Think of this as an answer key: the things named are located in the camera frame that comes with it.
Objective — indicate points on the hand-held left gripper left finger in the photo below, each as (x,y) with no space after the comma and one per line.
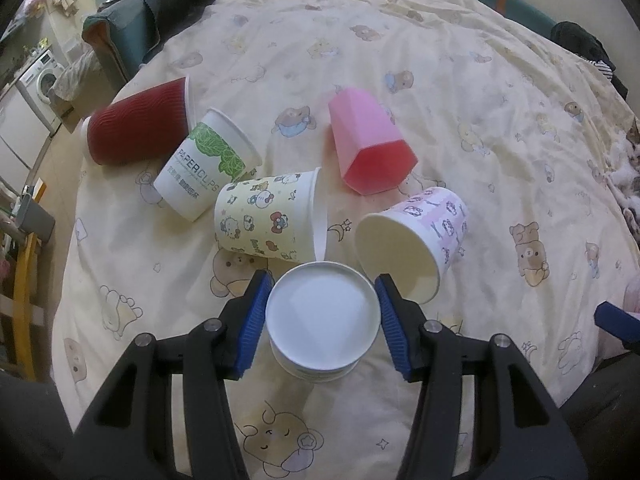
(252,327)

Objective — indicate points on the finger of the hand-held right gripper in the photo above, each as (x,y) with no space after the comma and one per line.
(617,322)

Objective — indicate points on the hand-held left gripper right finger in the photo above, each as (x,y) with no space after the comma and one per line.
(395,330)

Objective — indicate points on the plain white paper cup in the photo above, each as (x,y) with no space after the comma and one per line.
(320,310)

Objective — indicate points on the pink white print paper cup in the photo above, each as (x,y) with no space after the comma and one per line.
(395,250)

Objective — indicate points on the yellow cartoon print paper cup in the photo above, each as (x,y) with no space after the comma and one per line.
(260,220)

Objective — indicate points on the white cup green leaf print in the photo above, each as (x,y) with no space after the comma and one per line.
(200,175)

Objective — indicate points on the pink plastic cup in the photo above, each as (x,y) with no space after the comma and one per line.
(360,130)

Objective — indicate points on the red ribbed paper cup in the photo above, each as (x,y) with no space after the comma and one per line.
(135,125)

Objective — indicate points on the dark cloth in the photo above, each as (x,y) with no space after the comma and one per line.
(27,425)
(605,410)

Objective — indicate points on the yellow wooden chair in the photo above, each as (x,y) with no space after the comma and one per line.
(22,305)

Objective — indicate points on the grey box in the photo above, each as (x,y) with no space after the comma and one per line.
(35,217)

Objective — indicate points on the cream bear print blanket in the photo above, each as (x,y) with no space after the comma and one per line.
(450,85)

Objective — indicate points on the dark clothing pile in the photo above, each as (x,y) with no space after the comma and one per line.
(585,42)

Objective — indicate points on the white cabinet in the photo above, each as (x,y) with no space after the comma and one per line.
(17,135)

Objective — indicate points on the dark teal cushion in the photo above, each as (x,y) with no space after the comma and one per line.
(117,40)

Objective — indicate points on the white washing machine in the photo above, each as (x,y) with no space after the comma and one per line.
(42,80)

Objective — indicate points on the teal mat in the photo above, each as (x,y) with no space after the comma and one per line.
(505,2)

